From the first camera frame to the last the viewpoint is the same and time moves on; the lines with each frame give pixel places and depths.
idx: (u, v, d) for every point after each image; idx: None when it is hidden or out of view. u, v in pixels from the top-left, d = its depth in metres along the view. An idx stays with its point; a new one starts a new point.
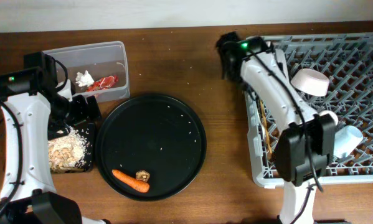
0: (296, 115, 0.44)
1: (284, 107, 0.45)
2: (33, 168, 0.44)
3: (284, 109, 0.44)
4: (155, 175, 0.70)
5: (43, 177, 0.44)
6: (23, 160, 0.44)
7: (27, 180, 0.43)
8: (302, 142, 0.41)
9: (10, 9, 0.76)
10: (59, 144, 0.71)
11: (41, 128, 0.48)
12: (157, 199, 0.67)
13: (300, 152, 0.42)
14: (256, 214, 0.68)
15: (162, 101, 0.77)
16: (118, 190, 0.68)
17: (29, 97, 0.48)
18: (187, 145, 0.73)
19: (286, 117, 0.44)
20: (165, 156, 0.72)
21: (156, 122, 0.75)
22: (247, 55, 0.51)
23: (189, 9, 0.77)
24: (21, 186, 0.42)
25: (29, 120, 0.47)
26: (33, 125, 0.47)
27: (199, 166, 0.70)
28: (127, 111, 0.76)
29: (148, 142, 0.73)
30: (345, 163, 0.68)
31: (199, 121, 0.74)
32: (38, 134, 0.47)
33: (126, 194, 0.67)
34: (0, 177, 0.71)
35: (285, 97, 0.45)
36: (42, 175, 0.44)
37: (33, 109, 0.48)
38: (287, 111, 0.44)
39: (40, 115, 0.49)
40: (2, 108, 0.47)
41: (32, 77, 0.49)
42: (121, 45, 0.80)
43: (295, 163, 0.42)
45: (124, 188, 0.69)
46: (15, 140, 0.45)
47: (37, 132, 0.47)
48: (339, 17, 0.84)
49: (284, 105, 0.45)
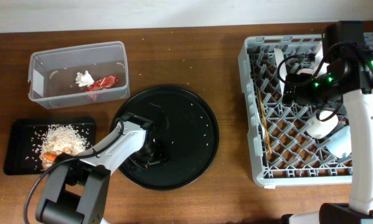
0: None
1: None
2: (109, 155, 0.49)
3: None
4: (167, 166, 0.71)
5: (111, 166, 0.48)
6: (107, 149, 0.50)
7: (101, 156, 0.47)
8: None
9: (9, 9, 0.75)
10: (59, 144, 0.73)
11: (126, 152, 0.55)
12: (169, 189, 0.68)
13: (368, 177, 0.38)
14: (256, 214, 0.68)
15: (180, 95, 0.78)
16: (131, 178, 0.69)
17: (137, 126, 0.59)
18: (196, 140, 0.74)
19: None
20: (179, 149, 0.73)
21: (167, 115, 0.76)
22: (325, 51, 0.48)
23: (190, 8, 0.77)
24: (94, 157, 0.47)
25: (129, 137, 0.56)
26: (126, 142, 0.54)
27: (210, 159, 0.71)
28: (138, 103, 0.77)
29: (161, 133, 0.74)
30: (345, 163, 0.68)
31: (217, 124, 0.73)
32: (124, 154, 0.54)
33: (137, 182, 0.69)
34: None
35: (370, 106, 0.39)
36: (111, 167, 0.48)
37: (135, 132, 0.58)
38: None
39: (134, 145, 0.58)
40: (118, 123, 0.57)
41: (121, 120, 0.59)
42: (121, 45, 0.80)
43: (366, 187, 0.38)
45: (137, 177, 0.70)
46: (109, 139, 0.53)
47: (126, 150, 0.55)
48: (339, 17, 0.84)
49: None
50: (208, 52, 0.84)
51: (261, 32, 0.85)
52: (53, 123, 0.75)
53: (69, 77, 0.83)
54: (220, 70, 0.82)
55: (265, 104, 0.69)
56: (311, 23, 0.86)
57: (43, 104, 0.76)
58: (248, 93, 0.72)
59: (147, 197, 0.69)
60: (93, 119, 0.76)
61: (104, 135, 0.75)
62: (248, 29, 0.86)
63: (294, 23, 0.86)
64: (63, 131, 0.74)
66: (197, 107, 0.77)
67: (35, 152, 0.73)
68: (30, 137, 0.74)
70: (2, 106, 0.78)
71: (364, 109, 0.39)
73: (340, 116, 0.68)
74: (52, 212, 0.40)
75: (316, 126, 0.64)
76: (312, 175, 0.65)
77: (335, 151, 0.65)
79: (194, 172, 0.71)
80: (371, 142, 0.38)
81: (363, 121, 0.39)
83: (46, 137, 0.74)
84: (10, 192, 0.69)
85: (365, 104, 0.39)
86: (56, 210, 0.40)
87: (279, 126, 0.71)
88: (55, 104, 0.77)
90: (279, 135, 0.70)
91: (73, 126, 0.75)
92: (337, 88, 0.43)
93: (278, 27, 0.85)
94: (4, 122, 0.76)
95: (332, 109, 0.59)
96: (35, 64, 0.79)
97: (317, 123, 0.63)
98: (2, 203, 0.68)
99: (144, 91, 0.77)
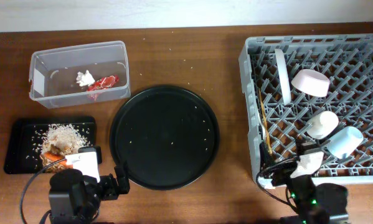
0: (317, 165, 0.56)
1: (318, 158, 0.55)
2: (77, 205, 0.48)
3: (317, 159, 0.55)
4: (166, 165, 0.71)
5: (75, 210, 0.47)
6: (61, 208, 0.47)
7: (62, 213, 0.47)
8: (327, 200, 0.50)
9: (11, 8, 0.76)
10: (59, 142, 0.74)
11: (76, 194, 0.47)
12: (167, 189, 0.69)
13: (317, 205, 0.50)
14: (255, 215, 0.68)
15: (179, 95, 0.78)
16: (130, 176, 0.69)
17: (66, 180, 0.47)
18: (196, 140, 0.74)
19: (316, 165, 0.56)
20: (179, 150, 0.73)
21: (168, 115, 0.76)
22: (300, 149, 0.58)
23: (189, 8, 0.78)
24: (58, 213, 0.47)
25: (65, 186, 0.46)
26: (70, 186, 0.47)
27: (210, 160, 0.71)
28: (139, 103, 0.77)
29: (162, 133, 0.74)
30: (345, 164, 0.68)
31: (217, 125, 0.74)
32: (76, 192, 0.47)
33: (136, 180, 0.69)
34: None
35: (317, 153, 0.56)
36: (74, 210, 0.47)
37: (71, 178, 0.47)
38: (318, 159, 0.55)
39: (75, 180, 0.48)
40: (51, 178, 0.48)
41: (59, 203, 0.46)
42: (121, 45, 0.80)
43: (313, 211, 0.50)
45: (135, 175, 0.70)
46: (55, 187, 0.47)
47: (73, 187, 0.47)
48: (339, 18, 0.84)
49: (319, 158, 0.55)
50: (208, 53, 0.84)
51: (261, 33, 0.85)
52: (53, 122, 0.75)
53: (69, 77, 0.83)
54: (220, 71, 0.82)
55: (265, 104, 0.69)
56: (312, 25, 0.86)
57: (43, 103, 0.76)
58: (248, 93, 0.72)
59: (147, 196, 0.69)
60: (93, 119, 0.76)
61: (104, 134, 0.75)
62: (248, 30, 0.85)
63: (296, 23, 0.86)
64: (63, 130, 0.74)
66: (197, 107, 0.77)
67: (35, 152, 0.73)
68: (30, 137, 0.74)
70: (2, 106, 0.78)
71: (317, 156, 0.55)
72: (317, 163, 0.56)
73: (340, 117, 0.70)
74: (57, 196, 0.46)
75: (308, 167, 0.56)
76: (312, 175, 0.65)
77: (335, 152, 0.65)
79: (195, 173, 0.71)
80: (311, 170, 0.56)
81: (316, 159, 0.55)
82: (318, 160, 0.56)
83: (46, 136, 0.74)
84: (10, 191, 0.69)
85: (317, 158, 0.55)
86: (61, 193, 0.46)
87: (279, 126, 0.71)
88: (56, 104, 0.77)
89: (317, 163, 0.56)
90: (279, 135, 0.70)
91: (73, 126, 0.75)
92: (312, 192, 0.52)
93: (278, 28, 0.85)
94: (4, 121, 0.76)
95: (316, 124, 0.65)
96: (36, 63, 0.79)
97: (309, 165, 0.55)
98: (2, 202, 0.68)
99: (143, 92, 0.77)
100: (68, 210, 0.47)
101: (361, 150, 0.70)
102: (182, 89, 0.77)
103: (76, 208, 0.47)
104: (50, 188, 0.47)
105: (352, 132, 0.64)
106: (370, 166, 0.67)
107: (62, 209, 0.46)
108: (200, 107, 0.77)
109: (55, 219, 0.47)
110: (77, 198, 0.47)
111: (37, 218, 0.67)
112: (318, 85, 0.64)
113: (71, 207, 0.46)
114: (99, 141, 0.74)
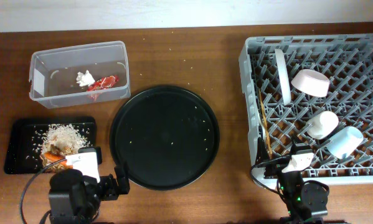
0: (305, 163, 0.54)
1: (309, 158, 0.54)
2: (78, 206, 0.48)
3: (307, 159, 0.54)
4: (166, 165, 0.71)
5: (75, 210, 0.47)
6: (61, 209, 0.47)
7: (62, 213, 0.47)
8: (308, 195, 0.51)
9: (11, 8, 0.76)
10: (59, 142, 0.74)
11: (76, 194, 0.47)
12: (167, 189, 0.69)
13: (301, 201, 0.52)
14: (255, 215, 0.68)
15: (180, 95, 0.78)
16: (129, 177, 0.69)
17: (66, 180, 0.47)
18: (196, 140, 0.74)
19: (304, 164, 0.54)
20: (179, 150, 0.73)
21: (169, 115, 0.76)
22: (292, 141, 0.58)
23: (189, 8, 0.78)
24: (58, 213, 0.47)
25: (64, 187, 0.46)
26: (70, 186, 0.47)
27: (210, 160, 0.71)
28: (139, 103, 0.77)
29: (162, 133, 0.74)
30: (345, 164, 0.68)
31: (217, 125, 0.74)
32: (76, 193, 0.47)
33: (136, 180, 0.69)
34: None
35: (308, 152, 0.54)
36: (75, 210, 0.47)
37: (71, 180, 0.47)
38: (308, 158, 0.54)
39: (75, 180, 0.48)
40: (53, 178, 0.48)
41: (59, 203, 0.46)
42: (121, 45, 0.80)
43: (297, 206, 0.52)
45: (135, 175, 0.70)
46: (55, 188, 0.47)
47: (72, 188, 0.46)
48: (339, 18, 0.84)
49: (309, 158, 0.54)
50: (208, 53, 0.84)
51: (261, 33, 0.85)
52: (53, 122, 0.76)
53: (69, 77, 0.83)
54: (220, 71, 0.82)
55: (265, 104, 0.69)
56: (312, 25, 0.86)
57: (43, 103, 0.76)
58: (248, 93, 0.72)
59: (147, 197, 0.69)
60: (93, 119, 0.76)
61: (104, 134, 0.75)
62: (248, 30, 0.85)
63: (296, 23, 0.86)
64: (63, 130, 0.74)
66: (197, 107, 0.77)
67: (35, 152, 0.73)
68: (30, 137, 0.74)
70: (2, 106, 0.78)
71: (307, 155, 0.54)
72: (306, 162, 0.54)
73: (340, 117, 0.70)
74: (57, 197, 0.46)
75: (298, 165, 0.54)
76: (312, 175, 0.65)
77: (335, 152, 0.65)
79: (194, 173, 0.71)
80: (299, 167, 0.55)
81: (307, 158, 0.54)
82: (307, 160, 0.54)
83: (46, 137, 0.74)
84: (10, 191, 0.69)
85: (307, 158, 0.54)
86: (61, 194, 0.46)
87: (279, 126, 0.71)
88: (56, 104, 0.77)
89: (306, 162, 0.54)
90: (279, 135, 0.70)
91: (73, 126, 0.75)
92: (299, 188, 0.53)
93: (278, 28, 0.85)
94: (4, 121, 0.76)
95: (316, 122, 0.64)
96: (36, 63, 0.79)
97: (297, 163, 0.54)
98: (2, 203, 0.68)
99: (143, 92, 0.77)
100: (68, 210, 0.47)
101: (361, 150, 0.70)
102: (182, 89, 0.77)
103: (76, 208, 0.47)
104: (50, 189, 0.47)
105: (352, 132, 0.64)
106: (370, 166, 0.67)
107: (62, 210, 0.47)
108: (200, 107, 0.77)
109: (55, 219, 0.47)
110: (78, 198, 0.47)
111: (37, 218, 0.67)
112: (318, 85, 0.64)
113: (71, 208, 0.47)
114: (99, 141, 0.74)
